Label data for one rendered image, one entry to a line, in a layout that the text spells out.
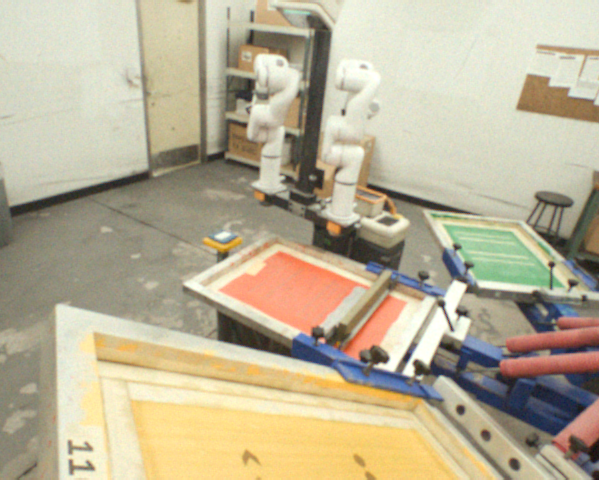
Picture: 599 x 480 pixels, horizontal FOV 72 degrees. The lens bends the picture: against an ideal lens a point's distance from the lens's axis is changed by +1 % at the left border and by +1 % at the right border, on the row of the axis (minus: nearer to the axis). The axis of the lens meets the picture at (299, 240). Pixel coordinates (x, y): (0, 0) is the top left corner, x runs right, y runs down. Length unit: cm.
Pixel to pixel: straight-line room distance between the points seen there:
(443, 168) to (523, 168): 84
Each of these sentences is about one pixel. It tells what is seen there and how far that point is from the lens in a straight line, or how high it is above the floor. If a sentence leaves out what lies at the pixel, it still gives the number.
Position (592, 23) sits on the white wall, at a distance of 497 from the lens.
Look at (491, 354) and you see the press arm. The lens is 140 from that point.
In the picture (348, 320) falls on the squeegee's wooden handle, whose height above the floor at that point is 106.
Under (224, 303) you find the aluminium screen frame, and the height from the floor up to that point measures 99.
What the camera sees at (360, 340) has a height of 95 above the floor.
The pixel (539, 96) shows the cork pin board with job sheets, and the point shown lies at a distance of 497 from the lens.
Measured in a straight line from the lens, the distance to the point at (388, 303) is 162.
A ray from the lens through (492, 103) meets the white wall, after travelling 503.
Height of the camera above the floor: 186
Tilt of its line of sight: 27 degrees down
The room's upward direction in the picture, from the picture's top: 6 degrees clockwise
